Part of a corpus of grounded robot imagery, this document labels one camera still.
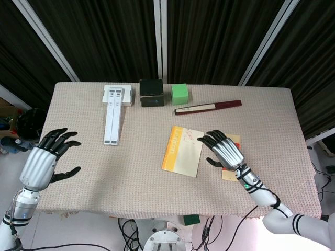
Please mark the black cube box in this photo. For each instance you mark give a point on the black cube box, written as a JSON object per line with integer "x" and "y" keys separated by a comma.
{"x": 151, "y": 91}

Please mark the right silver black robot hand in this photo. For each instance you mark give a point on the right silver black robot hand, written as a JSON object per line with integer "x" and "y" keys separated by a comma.
{"x": 229, "y": 154}

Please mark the white frame post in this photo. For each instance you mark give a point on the white frame post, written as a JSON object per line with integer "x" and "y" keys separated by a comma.
{"x": 48, "y": 39}
{"x": 15, "y": 96}
{"x": 157, "y": 39}
{"x": 269, "y": 39}
{"x": 319, "y": 138}

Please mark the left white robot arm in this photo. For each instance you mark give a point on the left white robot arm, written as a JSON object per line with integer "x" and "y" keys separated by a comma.
{"x": 23, "y": 205}

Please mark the brown cardboard box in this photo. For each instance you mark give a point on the brown cardboard box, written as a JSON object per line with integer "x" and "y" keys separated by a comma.
{"x": 6, "y": 112}

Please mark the red and tan card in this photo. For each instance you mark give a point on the red and tan card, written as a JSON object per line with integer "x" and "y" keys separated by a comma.
{"x": 234, "y": 139}

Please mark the beige waffle tablecloth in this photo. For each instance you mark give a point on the beige waffle tablecloth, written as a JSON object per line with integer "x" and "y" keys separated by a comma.
{"x": 78, "y": 117}

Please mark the dark red folded fan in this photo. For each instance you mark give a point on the dark red folded fan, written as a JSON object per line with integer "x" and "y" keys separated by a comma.
{"x": 209, "y": 107}

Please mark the green cube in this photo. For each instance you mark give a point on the green cube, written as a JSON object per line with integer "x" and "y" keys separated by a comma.
{"x": 180, "y": 94}

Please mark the dark green block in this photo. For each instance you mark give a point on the dark green block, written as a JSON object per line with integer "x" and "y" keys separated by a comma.
{"x": 191, "y": 220}

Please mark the black round bin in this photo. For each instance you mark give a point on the black round bin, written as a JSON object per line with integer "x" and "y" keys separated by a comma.
{"x": 31, "y": 123}

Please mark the blue water bottle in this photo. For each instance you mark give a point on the blue water bottle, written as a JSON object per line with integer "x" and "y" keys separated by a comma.
{"x": 10, "y": 146}

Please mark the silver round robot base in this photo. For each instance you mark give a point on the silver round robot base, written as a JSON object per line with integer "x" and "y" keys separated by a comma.
{"x": 165, "y": 238}

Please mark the white folding stand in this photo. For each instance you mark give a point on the white folding stand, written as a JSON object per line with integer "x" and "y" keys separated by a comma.
{"x": 112, "y": 125}

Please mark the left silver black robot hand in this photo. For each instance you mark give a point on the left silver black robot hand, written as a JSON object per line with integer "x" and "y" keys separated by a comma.
{"x": 36, "y": 162}

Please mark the yellow cover lined notebook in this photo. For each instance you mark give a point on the yellow cover lined notebook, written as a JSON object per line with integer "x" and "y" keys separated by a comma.
{"x": 183, "y": 157}

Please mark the dark pleated curtain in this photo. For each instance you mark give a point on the dark pleated curtain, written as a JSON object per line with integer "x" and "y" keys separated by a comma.
{"x": 214, "y": 39}
{"x": 15, "y": 52}
{"x": 104, "y": 39}
{"x": 314, "y": 65}

